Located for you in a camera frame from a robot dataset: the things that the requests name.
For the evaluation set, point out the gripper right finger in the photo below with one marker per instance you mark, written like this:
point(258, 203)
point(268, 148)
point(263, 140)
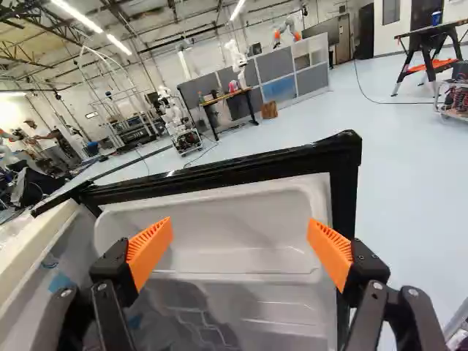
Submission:
point(329, 252)

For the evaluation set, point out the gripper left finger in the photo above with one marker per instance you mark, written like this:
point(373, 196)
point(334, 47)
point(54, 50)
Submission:
point(150, 252)

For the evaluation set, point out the black-framed white fridge door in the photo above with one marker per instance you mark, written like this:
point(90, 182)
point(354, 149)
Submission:
point(237, 204)

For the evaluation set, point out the white robot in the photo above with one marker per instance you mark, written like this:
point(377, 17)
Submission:
point(176, 114)

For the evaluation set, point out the person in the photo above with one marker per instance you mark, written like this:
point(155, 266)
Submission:
point(55, 137)

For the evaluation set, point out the black-legged wooden-top desk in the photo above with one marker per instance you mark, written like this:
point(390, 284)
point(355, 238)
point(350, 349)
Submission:
point(234, 92)

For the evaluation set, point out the grey office partition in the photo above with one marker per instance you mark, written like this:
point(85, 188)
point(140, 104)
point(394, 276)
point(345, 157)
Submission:
point(281, 69)

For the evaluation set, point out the metal wheeled cart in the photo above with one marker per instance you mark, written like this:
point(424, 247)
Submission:
point(455, 102)

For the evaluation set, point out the black folding workbench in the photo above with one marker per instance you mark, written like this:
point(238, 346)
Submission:
point(420, 44)

